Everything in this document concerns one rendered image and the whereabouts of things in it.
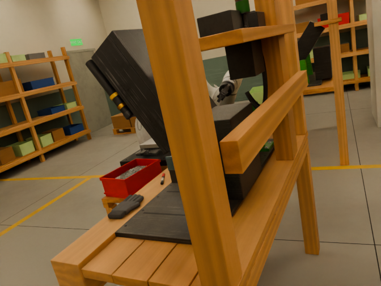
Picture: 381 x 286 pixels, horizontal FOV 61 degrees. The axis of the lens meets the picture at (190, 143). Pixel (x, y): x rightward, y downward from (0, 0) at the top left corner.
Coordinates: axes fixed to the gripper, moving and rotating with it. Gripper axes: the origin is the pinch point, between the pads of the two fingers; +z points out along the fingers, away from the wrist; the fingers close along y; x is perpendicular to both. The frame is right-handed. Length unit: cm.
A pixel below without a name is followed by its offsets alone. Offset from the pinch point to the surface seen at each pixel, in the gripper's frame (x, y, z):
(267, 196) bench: 38, 2, 40
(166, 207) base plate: 6, -20, 56
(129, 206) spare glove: -8, -28, 59
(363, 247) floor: 137, -56, -30
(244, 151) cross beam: 13, 42, 73
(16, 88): -345, -389, -260
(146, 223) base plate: 2, -19, 68
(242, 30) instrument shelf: -4, 59, 48
